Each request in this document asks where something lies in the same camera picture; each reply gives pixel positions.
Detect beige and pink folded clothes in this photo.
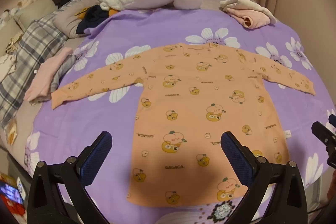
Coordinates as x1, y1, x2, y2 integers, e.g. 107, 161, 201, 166
220, 0, 277, 30

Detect purple floral bed sheet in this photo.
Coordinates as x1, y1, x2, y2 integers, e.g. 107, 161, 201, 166
24, 9, 335, 223

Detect orange cartoon print shirt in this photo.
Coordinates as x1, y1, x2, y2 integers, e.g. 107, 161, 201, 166
52, 43, 315, 207

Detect plush toys on headboard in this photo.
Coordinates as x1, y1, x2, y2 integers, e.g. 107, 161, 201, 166
1, 0, 36, 23

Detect pink and grey folded clothes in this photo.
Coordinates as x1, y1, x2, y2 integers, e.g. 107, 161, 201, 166
24, 47, 73, 102

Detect beige headboard cushion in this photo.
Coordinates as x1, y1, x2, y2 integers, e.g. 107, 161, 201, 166
14, 0, 58, 31

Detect dark navy garment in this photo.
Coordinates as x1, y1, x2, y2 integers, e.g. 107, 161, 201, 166
76, 5, 109, 35

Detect grey plaid pillow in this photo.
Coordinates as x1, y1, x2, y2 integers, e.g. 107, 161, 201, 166
1, 9, 68, 127

